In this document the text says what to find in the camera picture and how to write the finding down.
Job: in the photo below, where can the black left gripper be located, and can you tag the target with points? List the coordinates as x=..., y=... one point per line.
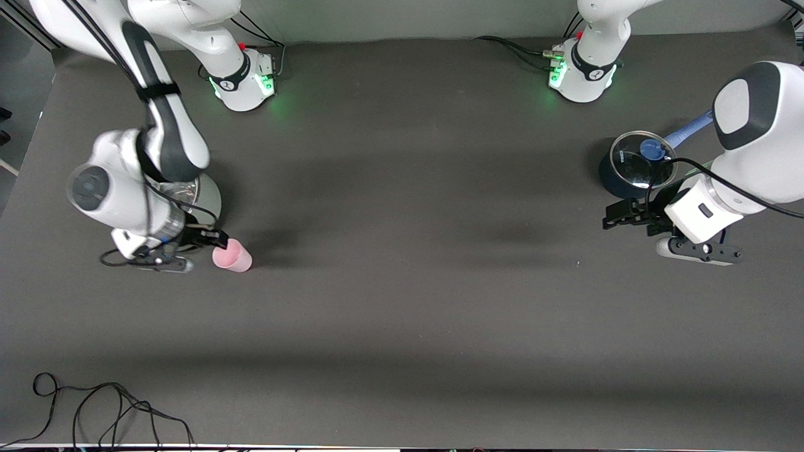
x=653, y=212

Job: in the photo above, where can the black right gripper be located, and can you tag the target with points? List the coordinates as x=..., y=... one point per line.
x=194, y=237

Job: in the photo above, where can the pink cup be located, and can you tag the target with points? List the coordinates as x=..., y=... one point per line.
x=233, y=257

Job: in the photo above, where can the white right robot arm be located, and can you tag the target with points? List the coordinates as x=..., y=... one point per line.
x=169, y=144

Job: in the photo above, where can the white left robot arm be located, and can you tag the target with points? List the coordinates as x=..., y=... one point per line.
x=760, y=125

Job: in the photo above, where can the dark blue saucepan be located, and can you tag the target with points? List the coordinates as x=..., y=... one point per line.
x=612, y=182

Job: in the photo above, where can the glass lid with blue knob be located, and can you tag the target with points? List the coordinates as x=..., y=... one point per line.
x=634, y=169

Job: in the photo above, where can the glass lid with tan knob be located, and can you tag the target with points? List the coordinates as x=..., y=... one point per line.
x=188, y=194

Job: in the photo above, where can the dark grey table mat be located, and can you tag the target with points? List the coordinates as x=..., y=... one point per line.
x=402, y=282

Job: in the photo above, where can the thin white strip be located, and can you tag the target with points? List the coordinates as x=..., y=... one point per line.
x=7, y=166

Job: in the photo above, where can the black object beside table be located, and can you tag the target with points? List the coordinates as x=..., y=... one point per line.
x=4, y=125

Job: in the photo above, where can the aluminium frame rail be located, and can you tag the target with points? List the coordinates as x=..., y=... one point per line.
x=25, y=31

